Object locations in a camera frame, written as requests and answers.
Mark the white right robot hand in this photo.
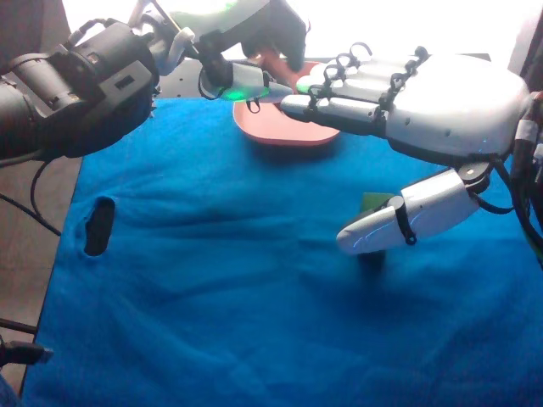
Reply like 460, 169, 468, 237
279, 42, 534, 255

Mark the green wooden block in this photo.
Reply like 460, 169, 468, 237
358, 192, 398, 266

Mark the red block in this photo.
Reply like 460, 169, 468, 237
256, 45, 298, 84

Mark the pink plate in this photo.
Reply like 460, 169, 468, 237
232, 61, 340, 148

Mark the blue cloth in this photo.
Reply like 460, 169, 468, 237
20, 97, 543, 407

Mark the black cable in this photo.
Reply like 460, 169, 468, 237
0, 160, 63, 237

